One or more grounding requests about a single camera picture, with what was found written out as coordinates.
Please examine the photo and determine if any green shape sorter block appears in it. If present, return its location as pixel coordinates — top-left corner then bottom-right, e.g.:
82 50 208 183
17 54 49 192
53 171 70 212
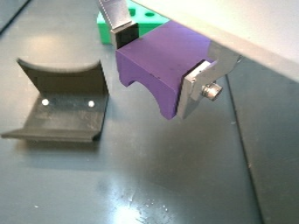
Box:
97 0 168 47

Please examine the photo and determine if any black curved fixture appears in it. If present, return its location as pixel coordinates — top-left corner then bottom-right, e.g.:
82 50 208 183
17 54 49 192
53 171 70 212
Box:
1 59 108 143

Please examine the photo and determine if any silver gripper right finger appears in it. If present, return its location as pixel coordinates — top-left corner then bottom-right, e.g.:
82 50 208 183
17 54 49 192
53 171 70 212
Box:
176 41 241 119

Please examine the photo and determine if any purple arch block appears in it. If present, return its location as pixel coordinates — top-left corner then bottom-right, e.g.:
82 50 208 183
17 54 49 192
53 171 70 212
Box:
116 21 210 119

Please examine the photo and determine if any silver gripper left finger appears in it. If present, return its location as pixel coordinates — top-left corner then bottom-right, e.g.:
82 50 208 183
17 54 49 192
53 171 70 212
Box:
97 0 138 49

